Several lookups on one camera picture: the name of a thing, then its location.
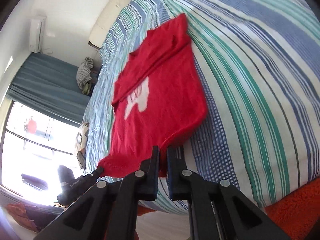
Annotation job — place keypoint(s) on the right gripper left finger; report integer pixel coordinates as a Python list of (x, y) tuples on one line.
[(107, 211)]

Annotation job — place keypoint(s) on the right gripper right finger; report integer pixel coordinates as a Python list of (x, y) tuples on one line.
[(217, 210)]

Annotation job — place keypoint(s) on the red sweater with white motif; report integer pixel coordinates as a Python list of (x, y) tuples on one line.
[(158, 100)]

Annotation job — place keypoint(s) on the black remote control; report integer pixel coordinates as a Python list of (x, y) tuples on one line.
[(81, 160)]

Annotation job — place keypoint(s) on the patterned cushion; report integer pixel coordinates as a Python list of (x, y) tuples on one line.
[(81, 138)]

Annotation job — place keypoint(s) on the orange fluffy rug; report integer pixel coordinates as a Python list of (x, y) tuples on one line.
[(297, 213)]

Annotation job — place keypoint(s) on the teal curtain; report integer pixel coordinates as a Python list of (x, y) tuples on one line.
[(48, 85)]

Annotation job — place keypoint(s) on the pile of folded towels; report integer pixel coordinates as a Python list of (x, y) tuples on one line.
[(83, 74)]

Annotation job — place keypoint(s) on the white air conditioner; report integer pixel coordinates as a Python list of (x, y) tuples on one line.
[(37, 27)]

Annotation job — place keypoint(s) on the striped blue green bedspread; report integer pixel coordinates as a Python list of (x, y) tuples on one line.
[(258, 62)]

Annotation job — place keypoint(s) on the cream padded headboard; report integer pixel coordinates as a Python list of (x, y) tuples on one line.
[(105, 21)]

